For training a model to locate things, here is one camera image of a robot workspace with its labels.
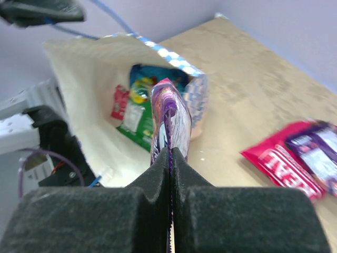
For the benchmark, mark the red Real chips bag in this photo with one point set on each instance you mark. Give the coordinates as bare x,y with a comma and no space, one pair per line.
280,165

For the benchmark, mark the orange snack box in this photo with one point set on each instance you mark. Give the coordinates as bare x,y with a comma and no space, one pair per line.
121,96

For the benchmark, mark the green snack pack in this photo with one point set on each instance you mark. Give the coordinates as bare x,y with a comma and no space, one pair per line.
137,124

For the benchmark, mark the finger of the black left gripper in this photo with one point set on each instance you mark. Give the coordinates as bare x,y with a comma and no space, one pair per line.
36,13

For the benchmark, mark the blue colourful snack bag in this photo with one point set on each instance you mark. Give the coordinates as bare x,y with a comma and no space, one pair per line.
144,77

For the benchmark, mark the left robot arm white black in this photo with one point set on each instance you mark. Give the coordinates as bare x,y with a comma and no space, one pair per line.
34,123

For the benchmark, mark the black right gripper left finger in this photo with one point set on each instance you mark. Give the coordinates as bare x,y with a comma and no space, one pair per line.
77,219

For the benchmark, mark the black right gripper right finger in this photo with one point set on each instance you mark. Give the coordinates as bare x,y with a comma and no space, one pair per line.
240,219

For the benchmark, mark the blue checkered paper bag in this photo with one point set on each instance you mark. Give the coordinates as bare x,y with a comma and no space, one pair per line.
88,71

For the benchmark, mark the purple chocolate snack packet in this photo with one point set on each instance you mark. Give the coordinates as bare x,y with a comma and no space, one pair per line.
315,147

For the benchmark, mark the purple Fox's candy bag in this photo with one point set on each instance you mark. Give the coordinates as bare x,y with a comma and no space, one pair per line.
171,121

